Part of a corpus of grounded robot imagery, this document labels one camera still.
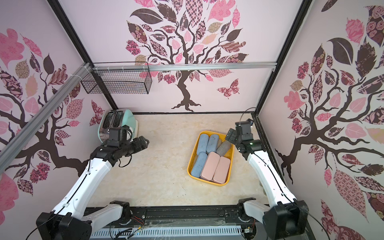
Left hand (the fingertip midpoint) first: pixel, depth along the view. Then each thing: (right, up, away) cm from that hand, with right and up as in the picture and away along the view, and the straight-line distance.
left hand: (143, 147), depth 79 cm
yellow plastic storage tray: (+51, -7, +16) cm, 54 cm away
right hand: (+50, +7, +1) cm, 51 cm away
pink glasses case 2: (+44, -14, +5) cm, 46 cm away
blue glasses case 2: (+39, 0, +14) cm, 41 cm away
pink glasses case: (+37, -12, +6) cm, 39 cm away
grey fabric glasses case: (+47, -2, +16) cm, 50 cm away
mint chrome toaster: (-22, +16, +13) cm, 30 cm away
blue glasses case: (+33, 0, +14) cm, 36 cm away
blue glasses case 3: (+30, -11, +6) cm, 32 cm away
